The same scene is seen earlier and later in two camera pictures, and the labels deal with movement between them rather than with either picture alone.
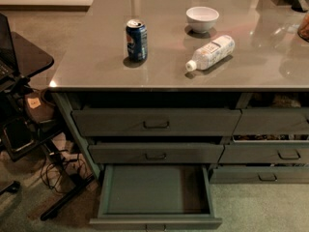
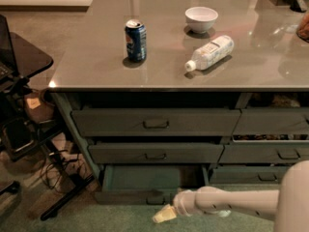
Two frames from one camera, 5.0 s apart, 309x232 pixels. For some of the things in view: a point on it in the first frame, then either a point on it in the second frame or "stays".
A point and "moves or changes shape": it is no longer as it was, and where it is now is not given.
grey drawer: x=272 y=122 stays
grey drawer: x=156 y=122 stays
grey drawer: x=155 y=197 moves or changes shape
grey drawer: x=155 y=153 stays
